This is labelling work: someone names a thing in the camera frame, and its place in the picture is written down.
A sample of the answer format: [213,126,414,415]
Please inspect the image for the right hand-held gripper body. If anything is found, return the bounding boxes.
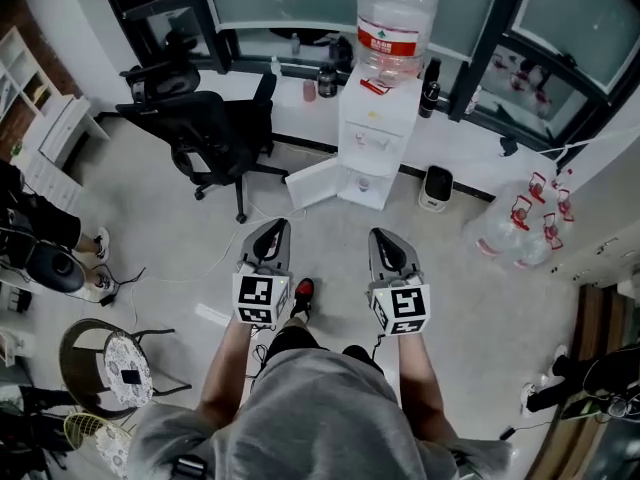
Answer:
[369,270,432,337]

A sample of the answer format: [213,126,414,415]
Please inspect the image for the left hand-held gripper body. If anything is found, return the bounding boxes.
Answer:
[232,260,294,327]

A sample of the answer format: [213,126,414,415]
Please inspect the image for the white cabinet door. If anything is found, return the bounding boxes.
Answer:
[284,156,347,211]

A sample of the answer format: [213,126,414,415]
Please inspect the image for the white water dispenser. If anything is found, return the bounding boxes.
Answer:
[337,65,424,213]

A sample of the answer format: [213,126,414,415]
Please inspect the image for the person's left forearm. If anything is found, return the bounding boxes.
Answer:
[192,315,255,432]

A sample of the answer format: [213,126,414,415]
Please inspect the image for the person's right forearm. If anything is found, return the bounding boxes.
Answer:
[396,331,459,444]

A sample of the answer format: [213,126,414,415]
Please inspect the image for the white desk with drawers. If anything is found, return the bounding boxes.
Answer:
[22,95,111,210]

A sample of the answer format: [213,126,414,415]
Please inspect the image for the large clear red-label water jug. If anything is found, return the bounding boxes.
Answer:
[355,0,440,81]

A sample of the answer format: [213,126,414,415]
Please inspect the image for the person's left red black shoe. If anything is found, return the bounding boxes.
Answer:
[289,277,317,320]

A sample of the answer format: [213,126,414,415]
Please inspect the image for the person's left leg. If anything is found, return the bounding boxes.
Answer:
[279,316,312,337]

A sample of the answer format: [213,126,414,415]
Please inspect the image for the person's black shorts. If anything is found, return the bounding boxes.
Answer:
[263,325,385,375]

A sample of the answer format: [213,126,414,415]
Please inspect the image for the small white black bin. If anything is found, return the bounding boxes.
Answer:
[418,165,455,214]

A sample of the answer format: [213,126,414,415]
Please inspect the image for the cluster of clear empty jugs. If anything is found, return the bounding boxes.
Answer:
[462,167,577,275]

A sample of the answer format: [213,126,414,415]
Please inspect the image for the black office chair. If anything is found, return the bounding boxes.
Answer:
[114,62,291,225]

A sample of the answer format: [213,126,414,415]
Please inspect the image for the person's grey shirt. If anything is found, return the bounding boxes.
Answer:
[127,347,514,480]

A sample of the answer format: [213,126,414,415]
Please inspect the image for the patterned round seat cushion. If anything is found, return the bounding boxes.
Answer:
[103,329,154,410]

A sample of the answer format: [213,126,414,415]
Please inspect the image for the black thermos bottle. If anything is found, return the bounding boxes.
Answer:
[418,57,444,120]

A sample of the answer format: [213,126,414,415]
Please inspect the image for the dark glass jar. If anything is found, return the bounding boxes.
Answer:
[316,62,338,100]

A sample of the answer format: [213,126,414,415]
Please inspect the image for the red white label card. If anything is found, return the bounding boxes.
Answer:
[359,77,394,96]

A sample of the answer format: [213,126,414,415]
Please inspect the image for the dark wicker chair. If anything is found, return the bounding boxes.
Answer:
[58,317,194,422]

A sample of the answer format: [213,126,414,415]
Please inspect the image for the black round stool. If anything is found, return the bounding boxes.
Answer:
[27,241,86,295]

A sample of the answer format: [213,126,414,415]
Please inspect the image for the white cubby shelf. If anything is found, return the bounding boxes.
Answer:
[0,25,47,120]

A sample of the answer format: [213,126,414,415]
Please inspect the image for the white window cord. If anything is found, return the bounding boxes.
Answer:
[539,130,640,162]

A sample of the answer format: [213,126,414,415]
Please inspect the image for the black window frame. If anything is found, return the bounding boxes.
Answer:
[94,0,640,155]

